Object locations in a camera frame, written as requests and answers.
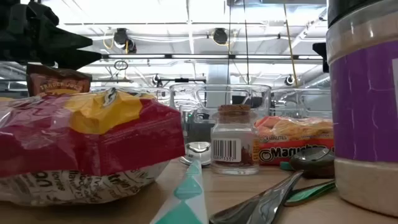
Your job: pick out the black monitor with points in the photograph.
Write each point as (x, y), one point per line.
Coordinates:
(248, 101)

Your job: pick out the plain silver spoon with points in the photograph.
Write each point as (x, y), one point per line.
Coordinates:
(264, 205)

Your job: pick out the small glass jar cork lid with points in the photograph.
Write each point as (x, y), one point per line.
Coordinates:
(233, 133)

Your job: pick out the red yellow noodle bag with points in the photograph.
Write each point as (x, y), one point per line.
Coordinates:
(93, 146)

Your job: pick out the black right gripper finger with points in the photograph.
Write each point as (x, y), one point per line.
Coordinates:
(319, 48)

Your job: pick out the taco seasoning mix packet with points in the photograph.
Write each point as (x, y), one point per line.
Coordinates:
(59, 82)

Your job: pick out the black overhead bracket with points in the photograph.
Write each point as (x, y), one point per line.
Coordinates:
(182, 80)

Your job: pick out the blue round object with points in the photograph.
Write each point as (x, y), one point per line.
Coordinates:
(284, 166)

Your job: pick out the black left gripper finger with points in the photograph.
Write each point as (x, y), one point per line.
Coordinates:
(77, 58)
(65, 40)

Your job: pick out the orange Maruchan noodle packet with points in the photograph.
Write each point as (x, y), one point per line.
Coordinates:
(292, 130)

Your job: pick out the purple label spice jar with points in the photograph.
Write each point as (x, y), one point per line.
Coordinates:
(363, 102)

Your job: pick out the ceiling light rail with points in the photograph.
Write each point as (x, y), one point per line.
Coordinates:
(199, 56)

